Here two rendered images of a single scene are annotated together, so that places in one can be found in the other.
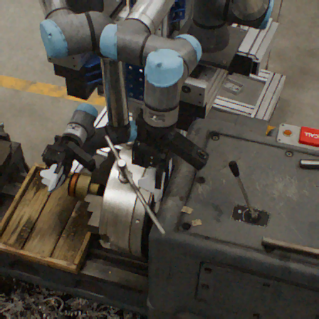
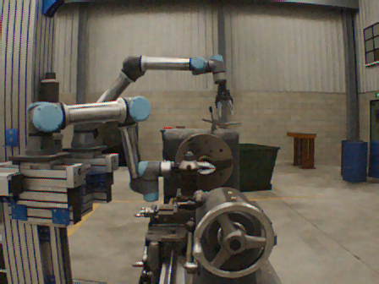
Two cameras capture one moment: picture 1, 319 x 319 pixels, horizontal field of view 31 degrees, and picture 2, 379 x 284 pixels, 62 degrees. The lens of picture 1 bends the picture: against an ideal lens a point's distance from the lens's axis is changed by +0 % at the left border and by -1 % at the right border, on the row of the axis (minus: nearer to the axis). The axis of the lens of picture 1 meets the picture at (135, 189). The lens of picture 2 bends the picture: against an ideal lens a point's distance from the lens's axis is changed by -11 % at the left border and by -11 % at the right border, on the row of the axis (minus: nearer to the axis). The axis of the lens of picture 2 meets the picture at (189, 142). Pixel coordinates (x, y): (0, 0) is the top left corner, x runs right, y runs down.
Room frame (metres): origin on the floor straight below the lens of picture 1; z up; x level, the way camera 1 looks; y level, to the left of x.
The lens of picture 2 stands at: (1.73, 1.80, 1.29)
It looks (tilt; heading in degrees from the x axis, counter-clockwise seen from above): 3 degrees down; 251
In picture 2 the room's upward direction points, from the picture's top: straight up
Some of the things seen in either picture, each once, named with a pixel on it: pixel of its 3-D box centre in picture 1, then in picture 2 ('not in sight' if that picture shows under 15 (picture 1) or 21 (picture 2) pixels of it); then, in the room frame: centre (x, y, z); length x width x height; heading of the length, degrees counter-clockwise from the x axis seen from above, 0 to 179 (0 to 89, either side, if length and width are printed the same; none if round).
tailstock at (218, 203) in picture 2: not in sight; (227, 253); (1.42, 1.14, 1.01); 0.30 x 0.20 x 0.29; 71
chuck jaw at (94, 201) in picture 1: (98, 216); (221, 163); (0.96, 0.11, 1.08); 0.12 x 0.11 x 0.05; 161
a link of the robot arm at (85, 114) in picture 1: (82, 121); (150, 169); (1.36, 0.17, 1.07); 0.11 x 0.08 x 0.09; 161
